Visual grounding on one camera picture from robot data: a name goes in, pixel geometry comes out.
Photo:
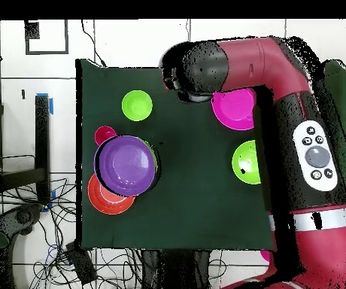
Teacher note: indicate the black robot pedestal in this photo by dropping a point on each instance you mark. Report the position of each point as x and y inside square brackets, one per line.
[173, 271]

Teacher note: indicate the dark green tablecloth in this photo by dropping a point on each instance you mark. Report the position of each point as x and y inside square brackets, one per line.
[191, 210]

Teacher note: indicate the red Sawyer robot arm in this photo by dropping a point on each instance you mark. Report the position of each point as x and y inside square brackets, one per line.
[281, 75]

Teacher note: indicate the black power adapter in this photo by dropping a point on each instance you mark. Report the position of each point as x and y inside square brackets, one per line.
[81, 265]

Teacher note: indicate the red plastic cup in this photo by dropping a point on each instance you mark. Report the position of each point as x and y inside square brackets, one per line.
[102, 134]

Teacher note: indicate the large pink plastic bowl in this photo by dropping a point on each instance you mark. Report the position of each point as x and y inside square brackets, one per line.
[234, 110]

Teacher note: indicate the purple plastic bowl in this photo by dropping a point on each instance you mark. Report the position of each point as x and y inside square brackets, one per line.
[125, 165]

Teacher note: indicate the black chair base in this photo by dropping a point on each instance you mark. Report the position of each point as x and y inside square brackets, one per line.
[24, 216]

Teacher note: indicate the dark square frame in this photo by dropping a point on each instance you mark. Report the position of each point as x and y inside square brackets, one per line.
[66, 39]

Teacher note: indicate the orange-red plastic bowl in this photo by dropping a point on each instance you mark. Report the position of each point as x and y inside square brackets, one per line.
[109, 206]

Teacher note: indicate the small green plastic bowl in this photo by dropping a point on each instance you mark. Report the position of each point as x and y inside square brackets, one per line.
[137, 105]

